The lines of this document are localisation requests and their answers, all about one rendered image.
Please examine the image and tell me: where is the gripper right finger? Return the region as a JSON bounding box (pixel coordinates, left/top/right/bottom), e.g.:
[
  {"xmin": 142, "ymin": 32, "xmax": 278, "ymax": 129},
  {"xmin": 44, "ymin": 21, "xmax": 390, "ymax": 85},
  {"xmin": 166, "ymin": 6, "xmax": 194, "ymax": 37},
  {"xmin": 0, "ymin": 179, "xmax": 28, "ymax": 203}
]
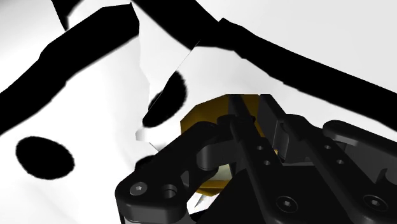
[{"xmin": 259, "ymin": 94, "xmax": 397, "ymax": 224}]

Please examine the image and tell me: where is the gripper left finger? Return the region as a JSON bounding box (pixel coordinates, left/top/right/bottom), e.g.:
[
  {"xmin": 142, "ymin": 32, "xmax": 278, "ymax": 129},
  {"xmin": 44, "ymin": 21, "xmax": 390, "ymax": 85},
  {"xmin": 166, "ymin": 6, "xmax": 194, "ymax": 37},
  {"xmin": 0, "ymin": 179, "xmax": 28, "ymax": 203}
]
[{"xmin": 115, "ymin": 94, "xmax": 306, "ymax": 224}]

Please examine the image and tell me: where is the yellow round object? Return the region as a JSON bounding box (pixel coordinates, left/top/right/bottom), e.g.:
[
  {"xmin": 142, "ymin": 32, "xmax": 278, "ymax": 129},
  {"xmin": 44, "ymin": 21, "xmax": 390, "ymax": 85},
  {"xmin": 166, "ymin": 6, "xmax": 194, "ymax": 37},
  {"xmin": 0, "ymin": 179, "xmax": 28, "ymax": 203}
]
[{"xmin": 180, "ymin": 94, "xmax": 279, "ymax": 199}]

